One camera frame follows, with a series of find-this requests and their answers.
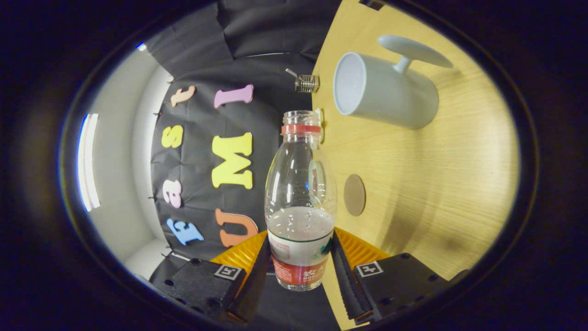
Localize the round brown coaster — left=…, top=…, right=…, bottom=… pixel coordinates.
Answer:
left=344, top=173, right=367, bottom=217

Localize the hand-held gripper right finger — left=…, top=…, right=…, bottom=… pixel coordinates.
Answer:
left=331, top=228, right=453, bottom=323

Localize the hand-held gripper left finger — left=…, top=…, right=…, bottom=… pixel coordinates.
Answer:
left=156, top=230, right=271, bottom=323

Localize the small wire basket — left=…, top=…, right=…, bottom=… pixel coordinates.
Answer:
left=294, top=74, right=320, bottom=93

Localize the clear plastic juice bottle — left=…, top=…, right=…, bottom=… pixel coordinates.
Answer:
left=265, top=110, right=338, bottom=291

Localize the wooden table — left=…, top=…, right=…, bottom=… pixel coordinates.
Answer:
left=311, top=0, right=521, bottom=331

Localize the black backdrop cloth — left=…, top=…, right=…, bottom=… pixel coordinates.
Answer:
left=145, top=0, right=343, bottom=331

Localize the pale grey cup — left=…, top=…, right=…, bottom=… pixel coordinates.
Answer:
left=333, top=34, right=454, bottom=130

